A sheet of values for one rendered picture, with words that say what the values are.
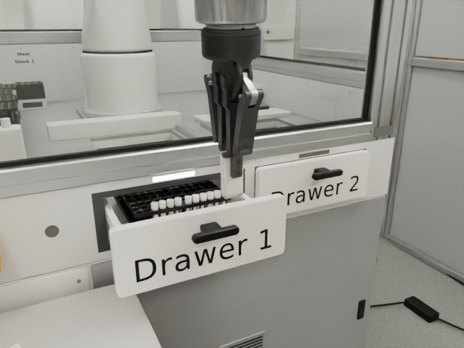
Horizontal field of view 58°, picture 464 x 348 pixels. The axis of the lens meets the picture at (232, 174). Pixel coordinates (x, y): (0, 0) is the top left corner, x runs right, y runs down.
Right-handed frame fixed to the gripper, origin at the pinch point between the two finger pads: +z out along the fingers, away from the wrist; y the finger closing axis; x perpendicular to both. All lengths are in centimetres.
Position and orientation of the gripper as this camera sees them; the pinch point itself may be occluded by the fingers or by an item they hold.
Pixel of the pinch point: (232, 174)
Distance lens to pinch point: 60.5
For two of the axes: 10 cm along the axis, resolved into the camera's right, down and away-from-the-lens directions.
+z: 0.1, 9.1, 4.1
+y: -4.6, -3.7, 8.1
